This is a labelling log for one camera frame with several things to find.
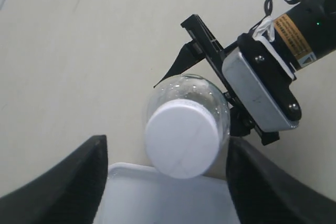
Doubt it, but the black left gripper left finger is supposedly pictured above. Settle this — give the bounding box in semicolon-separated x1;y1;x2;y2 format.
1;135;108;223

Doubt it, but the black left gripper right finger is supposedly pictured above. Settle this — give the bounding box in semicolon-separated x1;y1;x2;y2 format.
226;137;335;223

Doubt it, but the white bottle cap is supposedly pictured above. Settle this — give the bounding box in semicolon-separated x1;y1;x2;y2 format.
144;99;222;179

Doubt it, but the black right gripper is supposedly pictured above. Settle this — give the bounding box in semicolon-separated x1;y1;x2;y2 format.
153;14;280;146

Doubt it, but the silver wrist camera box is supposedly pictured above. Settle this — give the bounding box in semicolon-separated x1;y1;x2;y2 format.
222;34;301;132

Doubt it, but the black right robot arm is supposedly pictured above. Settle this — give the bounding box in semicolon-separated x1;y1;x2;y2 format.
165;0;335;145

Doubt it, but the white plastic tray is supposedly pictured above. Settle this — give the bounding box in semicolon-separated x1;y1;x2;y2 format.
94;163;239;223

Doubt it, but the clear plastic drink bottle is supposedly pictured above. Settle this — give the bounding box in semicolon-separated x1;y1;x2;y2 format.
144;74;230;159

